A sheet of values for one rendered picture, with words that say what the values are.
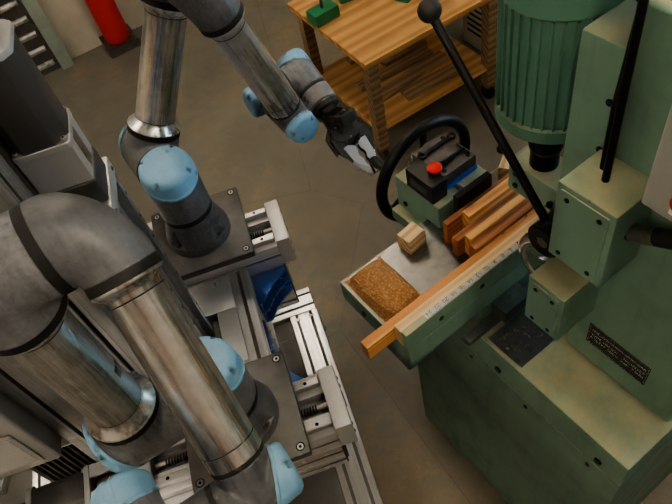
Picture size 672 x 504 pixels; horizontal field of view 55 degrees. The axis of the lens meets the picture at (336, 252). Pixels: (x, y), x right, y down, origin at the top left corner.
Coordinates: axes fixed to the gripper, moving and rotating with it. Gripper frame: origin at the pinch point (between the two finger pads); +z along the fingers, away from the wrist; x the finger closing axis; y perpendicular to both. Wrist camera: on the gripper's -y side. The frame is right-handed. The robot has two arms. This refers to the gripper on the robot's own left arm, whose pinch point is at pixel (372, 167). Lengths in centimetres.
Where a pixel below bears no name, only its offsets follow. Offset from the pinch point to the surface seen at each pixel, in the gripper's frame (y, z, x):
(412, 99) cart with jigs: 98, -37, -65
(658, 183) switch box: -78, 36, 1
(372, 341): -29, 33, 28
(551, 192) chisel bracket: -40, 29, -10
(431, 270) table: -21.3, 28.2, 9.6
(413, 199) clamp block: -16.7, 14.0, 2.4
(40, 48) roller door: 185, -194, 50
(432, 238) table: -18.3, 22.9, 4.6
